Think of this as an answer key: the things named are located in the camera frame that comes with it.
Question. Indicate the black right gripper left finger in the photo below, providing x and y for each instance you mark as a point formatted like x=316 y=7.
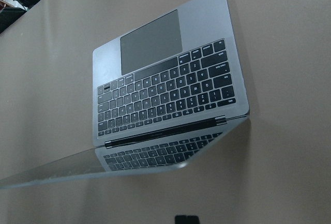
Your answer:
x=180 y=219

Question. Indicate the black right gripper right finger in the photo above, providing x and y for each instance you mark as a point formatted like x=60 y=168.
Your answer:
x=193 y=219

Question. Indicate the grey laptop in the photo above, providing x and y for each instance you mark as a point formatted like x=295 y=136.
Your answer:
x=162 y=93

